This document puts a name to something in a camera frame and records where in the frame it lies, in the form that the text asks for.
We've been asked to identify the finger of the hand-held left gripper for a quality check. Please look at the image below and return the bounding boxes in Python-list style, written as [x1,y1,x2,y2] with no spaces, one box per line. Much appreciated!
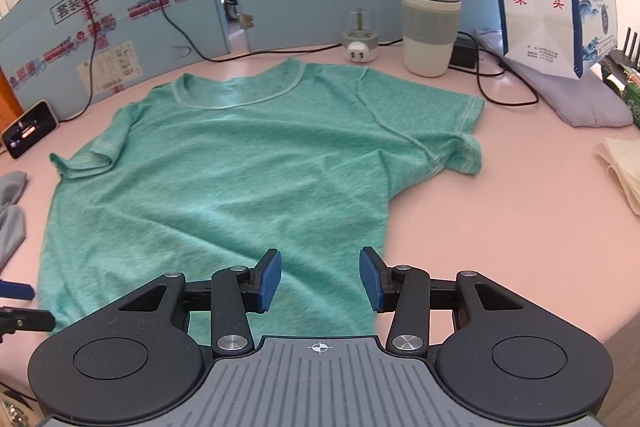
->
[0,307,56,343]
[0,282,36,302]

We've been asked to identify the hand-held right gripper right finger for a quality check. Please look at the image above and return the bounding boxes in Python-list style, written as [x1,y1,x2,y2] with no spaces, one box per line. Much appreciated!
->
[359,246,526,354]

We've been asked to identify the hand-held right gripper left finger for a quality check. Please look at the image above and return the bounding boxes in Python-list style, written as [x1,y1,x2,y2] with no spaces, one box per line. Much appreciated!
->
[115,248,282,356]

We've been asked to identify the light blue sweater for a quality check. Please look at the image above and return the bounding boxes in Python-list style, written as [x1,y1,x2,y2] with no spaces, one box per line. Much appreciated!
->
[0,171,28,270]

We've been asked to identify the green t-shirt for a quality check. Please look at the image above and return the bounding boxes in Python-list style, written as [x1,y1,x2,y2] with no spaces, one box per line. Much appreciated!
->
[37,59,486,348]

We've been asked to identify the smart display clock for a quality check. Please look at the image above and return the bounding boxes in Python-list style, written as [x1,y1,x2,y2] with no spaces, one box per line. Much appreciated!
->
[0,100,60,159]

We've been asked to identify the white plug-in device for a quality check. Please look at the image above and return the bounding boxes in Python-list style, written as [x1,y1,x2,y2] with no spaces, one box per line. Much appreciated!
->
[341,9,379,64]

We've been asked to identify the black power adapter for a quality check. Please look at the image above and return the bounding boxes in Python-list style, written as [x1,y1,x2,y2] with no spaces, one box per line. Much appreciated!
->
[448,34,481,70]

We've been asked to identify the white grey tumbler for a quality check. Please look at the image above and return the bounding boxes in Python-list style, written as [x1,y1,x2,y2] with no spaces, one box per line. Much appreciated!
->
[401,0,462,78]

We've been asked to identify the lavender folded cloth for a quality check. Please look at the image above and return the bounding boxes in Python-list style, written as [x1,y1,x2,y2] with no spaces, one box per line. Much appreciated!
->
[475,29,633,128]

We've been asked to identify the blue cardboard panel with label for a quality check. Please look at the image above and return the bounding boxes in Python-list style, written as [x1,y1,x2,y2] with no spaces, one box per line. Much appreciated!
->
[0,0,233,108]

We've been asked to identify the green box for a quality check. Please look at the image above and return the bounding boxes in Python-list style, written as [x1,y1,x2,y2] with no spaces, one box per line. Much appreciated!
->
[600,57,640,128]

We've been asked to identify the black router antennas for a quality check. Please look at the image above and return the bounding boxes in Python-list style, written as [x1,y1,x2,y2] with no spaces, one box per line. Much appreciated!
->
[621,26,640,68]

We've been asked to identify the black adapter cable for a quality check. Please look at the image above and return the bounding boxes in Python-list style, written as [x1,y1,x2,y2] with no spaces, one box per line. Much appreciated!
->
[472,44,541,108]

